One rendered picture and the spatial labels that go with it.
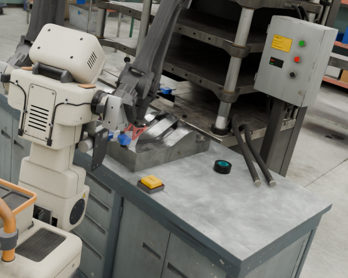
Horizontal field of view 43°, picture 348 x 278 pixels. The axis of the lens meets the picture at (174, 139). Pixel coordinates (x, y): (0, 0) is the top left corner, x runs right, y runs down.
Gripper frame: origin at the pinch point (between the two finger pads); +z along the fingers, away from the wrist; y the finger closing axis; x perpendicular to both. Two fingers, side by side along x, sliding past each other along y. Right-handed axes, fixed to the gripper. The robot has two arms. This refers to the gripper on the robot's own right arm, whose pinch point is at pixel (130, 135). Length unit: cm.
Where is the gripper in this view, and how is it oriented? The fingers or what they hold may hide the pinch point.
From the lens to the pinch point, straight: 188.7
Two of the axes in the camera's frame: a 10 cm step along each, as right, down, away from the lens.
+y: -6.6, -5.2, 5.4
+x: -6.5, 0.5, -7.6
